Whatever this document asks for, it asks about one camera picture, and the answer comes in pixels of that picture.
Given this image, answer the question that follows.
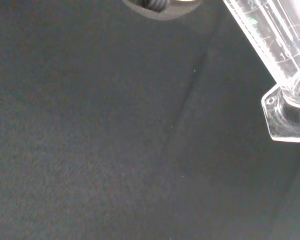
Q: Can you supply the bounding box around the black bench cloth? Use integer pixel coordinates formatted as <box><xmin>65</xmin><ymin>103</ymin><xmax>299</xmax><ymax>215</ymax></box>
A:
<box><xmin>0</xmin><ymin>0</ymin><xmax>300</xmax><ymax>240</ymax></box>

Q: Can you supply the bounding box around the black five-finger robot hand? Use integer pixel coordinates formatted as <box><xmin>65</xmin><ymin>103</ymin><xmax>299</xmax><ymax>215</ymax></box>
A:
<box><xmin>121</xmin><ymin>0</ymin><xmax>203</xmax><ymax>21</ymax></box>

